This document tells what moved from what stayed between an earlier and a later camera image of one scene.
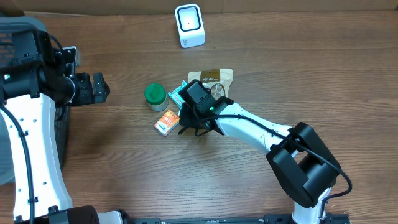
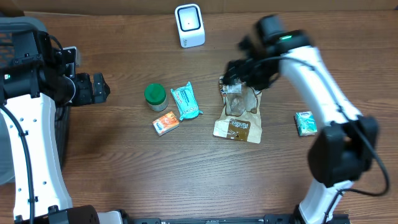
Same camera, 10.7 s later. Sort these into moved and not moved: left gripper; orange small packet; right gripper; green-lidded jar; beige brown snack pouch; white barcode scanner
Moved: beige brown snack pouch; right gripper
Not moved: left gripper; green-lidded jar; white barcode scanner; orange small packet
